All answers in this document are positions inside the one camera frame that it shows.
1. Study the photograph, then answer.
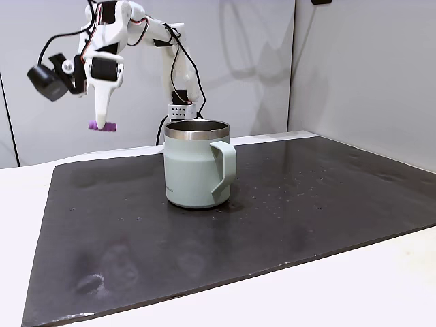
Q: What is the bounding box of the purple ribbed pen grip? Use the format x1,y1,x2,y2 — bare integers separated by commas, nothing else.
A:
87,119,118,133

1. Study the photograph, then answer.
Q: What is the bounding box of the pale green steel mug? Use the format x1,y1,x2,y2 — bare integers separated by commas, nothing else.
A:
163,119,238,210

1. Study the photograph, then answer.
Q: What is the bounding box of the black table mat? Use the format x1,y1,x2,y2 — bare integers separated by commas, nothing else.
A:
20,136,436,327

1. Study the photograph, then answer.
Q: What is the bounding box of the black camera with mount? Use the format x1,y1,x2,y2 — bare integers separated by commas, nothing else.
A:
27,53,78,102

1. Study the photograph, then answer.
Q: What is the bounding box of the red white servo wire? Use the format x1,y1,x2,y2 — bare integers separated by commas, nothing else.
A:
81,0,151,59

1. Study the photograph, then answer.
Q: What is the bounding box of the black base cable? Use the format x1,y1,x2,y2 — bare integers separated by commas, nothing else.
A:
155,114,170,146

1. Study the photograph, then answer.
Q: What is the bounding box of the black camera cable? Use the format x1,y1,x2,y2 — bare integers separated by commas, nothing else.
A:
37,0,207,120

